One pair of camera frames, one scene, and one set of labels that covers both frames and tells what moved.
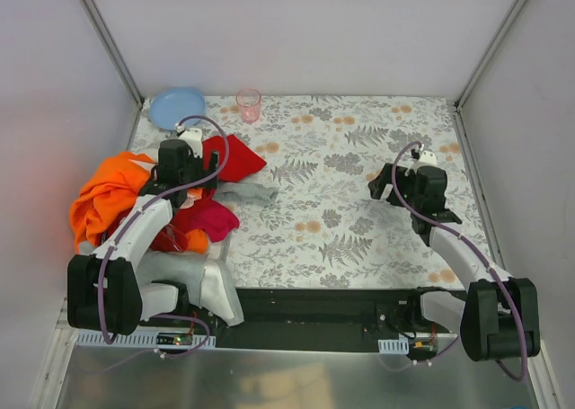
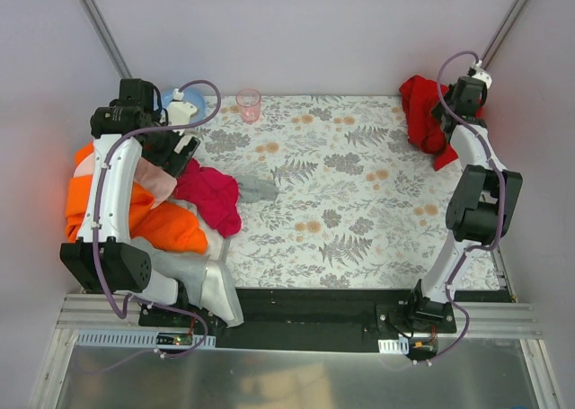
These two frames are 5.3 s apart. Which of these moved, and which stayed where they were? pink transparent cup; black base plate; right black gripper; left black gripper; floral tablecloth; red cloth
Moved: red cloth; right black gripper; left black gripper
Stayed: pink transparent cup; black base plate; floral tablecloth
